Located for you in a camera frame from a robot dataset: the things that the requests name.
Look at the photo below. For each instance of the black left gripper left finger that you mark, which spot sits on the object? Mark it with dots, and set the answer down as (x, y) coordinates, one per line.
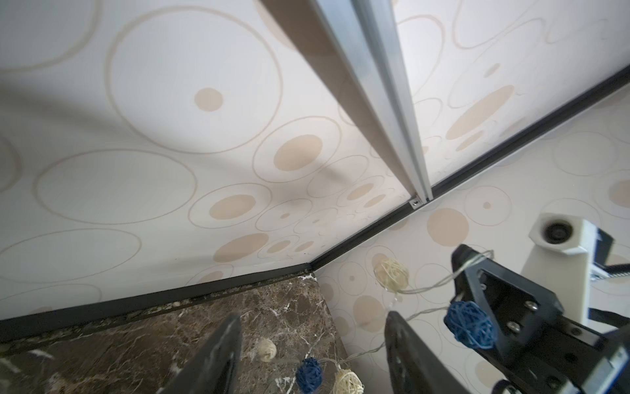
(214, 368)

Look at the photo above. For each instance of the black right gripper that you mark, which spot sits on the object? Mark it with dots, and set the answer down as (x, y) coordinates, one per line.
(537, 351)

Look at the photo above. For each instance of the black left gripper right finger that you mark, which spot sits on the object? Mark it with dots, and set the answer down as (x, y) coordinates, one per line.
(413, 367)

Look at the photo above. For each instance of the blue rattan light ball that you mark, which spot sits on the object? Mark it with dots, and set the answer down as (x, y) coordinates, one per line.
(471, 325)

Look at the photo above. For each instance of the white rattan light ball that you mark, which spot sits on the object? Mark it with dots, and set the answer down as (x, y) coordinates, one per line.
(392, 275)

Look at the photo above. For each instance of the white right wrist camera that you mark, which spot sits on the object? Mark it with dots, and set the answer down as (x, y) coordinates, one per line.
(570, 253)

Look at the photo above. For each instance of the horizontal aluminium rail back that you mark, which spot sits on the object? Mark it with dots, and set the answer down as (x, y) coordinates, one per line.
(365, 37)

